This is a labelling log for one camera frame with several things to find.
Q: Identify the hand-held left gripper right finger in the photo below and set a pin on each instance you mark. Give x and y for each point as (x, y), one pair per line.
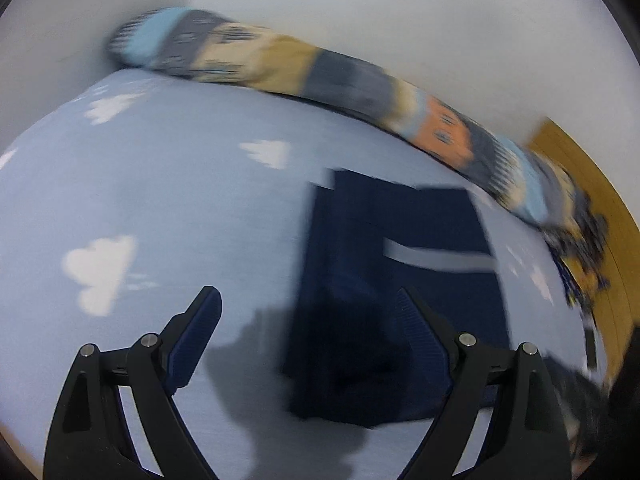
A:
(425, 335)

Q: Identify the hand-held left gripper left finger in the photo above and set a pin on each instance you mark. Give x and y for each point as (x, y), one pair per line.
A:
(192, 340)

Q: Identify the navy blue garment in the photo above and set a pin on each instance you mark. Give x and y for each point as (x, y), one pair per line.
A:
(350, 260)

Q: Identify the light blue bed sheet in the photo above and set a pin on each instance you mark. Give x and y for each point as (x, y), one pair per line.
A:
(175, 185)

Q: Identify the patterned multicolour blanket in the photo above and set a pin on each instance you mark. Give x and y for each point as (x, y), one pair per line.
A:
(350, 77)

